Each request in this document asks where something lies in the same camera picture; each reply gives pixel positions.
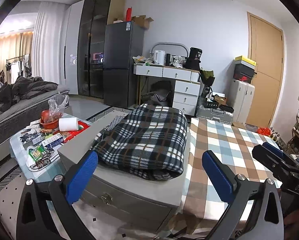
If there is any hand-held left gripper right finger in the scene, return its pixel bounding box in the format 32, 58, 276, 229
201, 150, 285, 240

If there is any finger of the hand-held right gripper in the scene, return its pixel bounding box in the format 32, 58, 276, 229
252, 144, 299, 181
262, 142, 299, 172

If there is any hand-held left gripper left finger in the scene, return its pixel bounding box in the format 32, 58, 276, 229
16, 150, 100, 240

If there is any plaid fleece grey knit jacket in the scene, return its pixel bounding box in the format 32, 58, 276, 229
91, 103, 188, 182

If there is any grey sofa with clothes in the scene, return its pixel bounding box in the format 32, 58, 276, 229
0, 84, 70, 153

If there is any clothes rack with clothes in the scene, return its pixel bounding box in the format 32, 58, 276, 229
6, 54, 31, 84

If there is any person's right hand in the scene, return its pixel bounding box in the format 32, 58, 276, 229
283, 206, 299, 230

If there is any brown blue checkered bed sheet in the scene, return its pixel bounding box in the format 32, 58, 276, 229
168, 117, 287, 230

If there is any blue white carton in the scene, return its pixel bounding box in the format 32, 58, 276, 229
43, 134, 63, 149

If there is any red flat box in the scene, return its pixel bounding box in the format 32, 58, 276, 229
62, 121, 90, 142

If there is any green snack packet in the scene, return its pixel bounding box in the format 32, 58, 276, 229
27, 146, 47, 162

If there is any grey storage cabinet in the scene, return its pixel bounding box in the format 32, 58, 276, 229
57, 110, 191, 233

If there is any toilet paper roll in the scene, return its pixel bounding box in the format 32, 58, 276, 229
58, 117, 79, 132

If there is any silver suitcase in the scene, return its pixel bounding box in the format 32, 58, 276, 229
196, 105, 233, 125

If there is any red bowl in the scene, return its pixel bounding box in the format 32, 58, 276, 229
39, 110, 60, 130

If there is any white suitcase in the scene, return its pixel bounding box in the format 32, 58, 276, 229
228, 79, 255, 124

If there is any glass coffee table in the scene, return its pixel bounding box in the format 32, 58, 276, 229
9, 112, 92, 172

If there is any clear plastic bag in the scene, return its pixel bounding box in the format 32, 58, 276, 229
48, 94, 70, 118

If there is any wooden door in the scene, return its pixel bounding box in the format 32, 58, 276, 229
247, 11, 285, 128

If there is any black shoe box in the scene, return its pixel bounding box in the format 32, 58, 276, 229
233, 64, 255, 83

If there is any white drawer desk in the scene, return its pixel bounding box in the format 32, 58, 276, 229
134, 64, 202, 117

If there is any yellow shoe box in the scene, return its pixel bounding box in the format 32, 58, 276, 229
234, 56, 257, 68

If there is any black wrapped flower bouquet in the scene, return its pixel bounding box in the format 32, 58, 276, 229
199, 68, 216, 98

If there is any dark duvet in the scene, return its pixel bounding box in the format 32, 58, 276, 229
0, 75, 58, 113

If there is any black paper bag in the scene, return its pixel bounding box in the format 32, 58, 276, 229
184, 47, 202, 71

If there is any black refrigerator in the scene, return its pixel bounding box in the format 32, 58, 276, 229
103, 21, 145, 108

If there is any white electric kettle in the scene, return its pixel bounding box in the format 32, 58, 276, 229
153, 50, 165, 65

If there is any white curtain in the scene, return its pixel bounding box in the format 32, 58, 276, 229
31, 1, 72, 85

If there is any dark glass wardrobe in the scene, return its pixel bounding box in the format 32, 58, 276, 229
61, 0, 126, 98

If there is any beige curtain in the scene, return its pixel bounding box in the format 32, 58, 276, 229
0, 31, 33, 85

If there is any open cardboard box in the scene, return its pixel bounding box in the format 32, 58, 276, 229
132, 15, 153, 29

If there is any grey arched mirror frame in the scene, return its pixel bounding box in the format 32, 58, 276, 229
151, 42, 189, 58

